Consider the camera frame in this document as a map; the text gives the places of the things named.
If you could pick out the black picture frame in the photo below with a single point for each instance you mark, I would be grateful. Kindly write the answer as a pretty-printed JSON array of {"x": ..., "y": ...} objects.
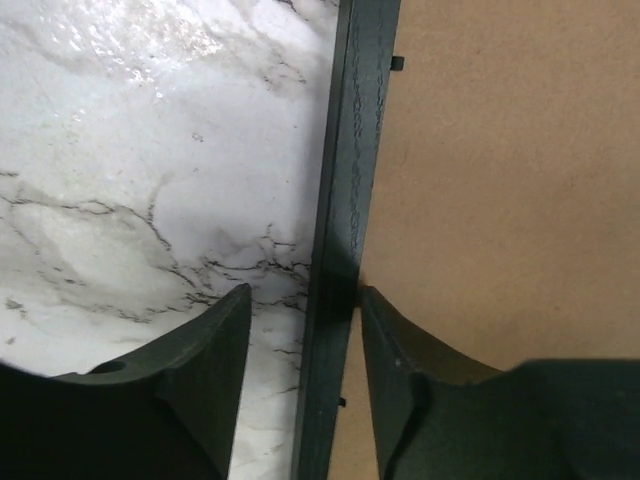
[{"x": 481, "y": 171}]

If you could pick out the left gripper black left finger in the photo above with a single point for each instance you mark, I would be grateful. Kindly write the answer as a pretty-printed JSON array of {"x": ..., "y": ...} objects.
[{"x": 167, "y": 410}]

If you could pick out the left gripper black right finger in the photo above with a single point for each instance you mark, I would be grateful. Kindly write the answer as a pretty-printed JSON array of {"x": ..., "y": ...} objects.
[{"x": 439, "y": 414}]

